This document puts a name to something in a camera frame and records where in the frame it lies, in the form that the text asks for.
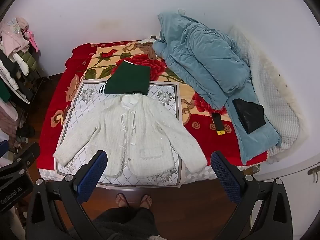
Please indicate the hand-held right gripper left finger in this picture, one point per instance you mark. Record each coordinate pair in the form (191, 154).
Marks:
(92, 175)

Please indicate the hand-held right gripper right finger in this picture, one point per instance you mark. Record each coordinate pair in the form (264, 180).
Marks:
(225, 177)

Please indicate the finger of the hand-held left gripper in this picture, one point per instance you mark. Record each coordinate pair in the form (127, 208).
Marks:
(27, 155)

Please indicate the white tweed jacket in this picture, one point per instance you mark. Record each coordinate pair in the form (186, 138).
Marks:
(150, 135)

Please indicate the black clothes rack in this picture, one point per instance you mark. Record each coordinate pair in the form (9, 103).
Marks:
(32, 92)

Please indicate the red floral blanket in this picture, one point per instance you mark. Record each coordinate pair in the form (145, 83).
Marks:
(48, 140)

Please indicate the person's left foot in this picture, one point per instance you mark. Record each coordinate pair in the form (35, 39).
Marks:
(121, 200)

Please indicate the person's foot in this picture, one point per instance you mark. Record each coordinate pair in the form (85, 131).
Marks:
(146, 200)
(121, 200)

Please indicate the pale pink cloth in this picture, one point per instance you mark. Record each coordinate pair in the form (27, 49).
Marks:
(7, 113)

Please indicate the black and yellow device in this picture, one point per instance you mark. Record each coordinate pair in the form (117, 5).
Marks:
(217, 122)

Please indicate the person's dark pants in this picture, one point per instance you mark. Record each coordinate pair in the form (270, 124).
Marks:
(127, 222)

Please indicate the person's right foot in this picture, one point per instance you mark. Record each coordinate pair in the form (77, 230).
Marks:
(146, 200)

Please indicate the white checked flower sheet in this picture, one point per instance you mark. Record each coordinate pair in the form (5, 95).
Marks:
(85, 110)

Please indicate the black plastic bag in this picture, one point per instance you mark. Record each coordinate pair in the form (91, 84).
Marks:
(250, 115)

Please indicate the white puffer jacket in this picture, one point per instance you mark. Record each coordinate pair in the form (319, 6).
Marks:
(22, 63)

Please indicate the white quilted mattress pad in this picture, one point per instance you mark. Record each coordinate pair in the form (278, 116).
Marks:
(275, 100)

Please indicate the folded green garment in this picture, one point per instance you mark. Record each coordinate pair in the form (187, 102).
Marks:
(127, 80)

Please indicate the pink hanging garment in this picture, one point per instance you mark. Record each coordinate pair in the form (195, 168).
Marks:
(15, 37)

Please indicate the blue quilt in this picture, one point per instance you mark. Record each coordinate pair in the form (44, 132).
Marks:
(205, 55)

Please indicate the clear wall hook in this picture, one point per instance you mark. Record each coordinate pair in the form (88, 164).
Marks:
(181, 11)

